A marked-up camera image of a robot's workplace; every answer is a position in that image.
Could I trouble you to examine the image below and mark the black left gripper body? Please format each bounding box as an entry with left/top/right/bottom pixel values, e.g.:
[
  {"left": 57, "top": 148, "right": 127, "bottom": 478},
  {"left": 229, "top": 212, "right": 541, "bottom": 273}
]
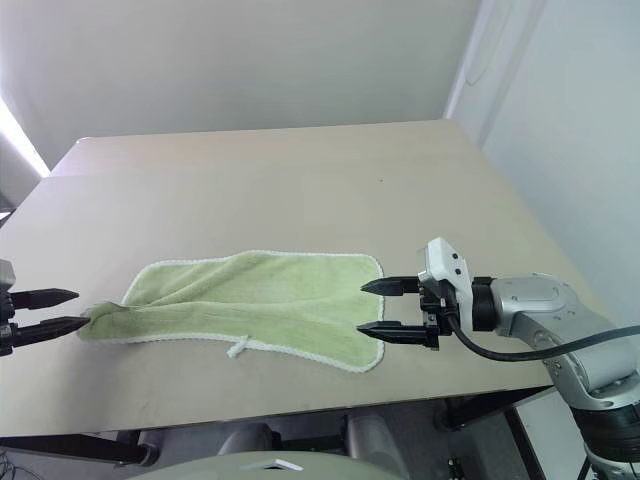
[{"left": 0, "top": 285, "right": 15, "bottom": 358}]

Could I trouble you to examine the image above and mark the grey rounded shape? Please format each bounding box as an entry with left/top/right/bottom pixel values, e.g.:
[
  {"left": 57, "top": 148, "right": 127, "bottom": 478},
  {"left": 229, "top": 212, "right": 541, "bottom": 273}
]
[
  {"left": 217, "top": 422, "right": 284, "bottom": 458},
  {"left": 344, "top": 413, "right": 412, "bottom": 476}
]

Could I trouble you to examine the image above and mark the light green towel white trim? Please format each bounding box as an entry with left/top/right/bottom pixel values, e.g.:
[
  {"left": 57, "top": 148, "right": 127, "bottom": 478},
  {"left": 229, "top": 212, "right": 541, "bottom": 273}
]
[{"left": 75, "top": 248, "right": 385, "bottom": 374}]

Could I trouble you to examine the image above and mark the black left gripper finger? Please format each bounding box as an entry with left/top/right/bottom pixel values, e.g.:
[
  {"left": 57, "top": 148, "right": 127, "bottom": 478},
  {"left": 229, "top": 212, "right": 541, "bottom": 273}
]
[
  {"left": 9, "top": 287, "right": 81, "bottom": 311},
  {"left": 9, "top": 315, "right": 93, "bottom": 350}
]

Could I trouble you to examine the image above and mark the black table leg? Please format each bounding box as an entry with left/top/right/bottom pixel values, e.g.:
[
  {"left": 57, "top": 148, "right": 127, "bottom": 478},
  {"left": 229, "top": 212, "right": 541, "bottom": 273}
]
[{"left": 503, "top": 405, "right": 548, "bottom": 480}]

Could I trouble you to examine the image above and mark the pale grey robot torso shell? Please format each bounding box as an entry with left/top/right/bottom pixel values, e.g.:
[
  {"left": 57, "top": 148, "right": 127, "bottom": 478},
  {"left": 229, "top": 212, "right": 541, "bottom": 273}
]
[{"left": 124, "top": 449, "right": 402, "bottom": 480}]

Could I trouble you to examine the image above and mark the black table frame beam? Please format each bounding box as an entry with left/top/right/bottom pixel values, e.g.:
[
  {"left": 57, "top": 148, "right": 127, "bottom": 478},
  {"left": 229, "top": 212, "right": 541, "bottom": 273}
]
[
  {"left": 433, "top": 385, "right": 554, "bottom": 433},
  {"left": 0, "top": 432, "right": 160, "bottom": 468}
]

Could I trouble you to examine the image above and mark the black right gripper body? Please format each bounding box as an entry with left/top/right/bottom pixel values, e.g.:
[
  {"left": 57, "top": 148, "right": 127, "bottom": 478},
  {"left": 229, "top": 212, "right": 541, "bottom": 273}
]
[{"left": 415, "top": 272, "right": 459, "bottom": 351}]

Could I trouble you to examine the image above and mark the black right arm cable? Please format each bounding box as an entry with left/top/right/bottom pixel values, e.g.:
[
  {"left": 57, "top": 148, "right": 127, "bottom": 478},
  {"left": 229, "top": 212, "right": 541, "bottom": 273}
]
[{"left": 441, "top": 299, "right": 640, "bottom": 363}]

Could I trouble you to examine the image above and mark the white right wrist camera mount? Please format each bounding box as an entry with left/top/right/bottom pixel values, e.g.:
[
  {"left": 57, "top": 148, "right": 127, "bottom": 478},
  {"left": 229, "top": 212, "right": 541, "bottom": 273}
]
[{"left": 416, "top": 237, "right": 474, "bottom": 332}]

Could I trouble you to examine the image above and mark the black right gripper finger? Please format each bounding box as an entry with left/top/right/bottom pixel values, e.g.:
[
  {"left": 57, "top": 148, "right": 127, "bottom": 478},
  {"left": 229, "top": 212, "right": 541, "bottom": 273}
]
[
  {"left": 360, "top": 275, "right": 421, "bottom": 298},
  {"left": 356, "top": 321, "right": 431, "bottom": 348}
]

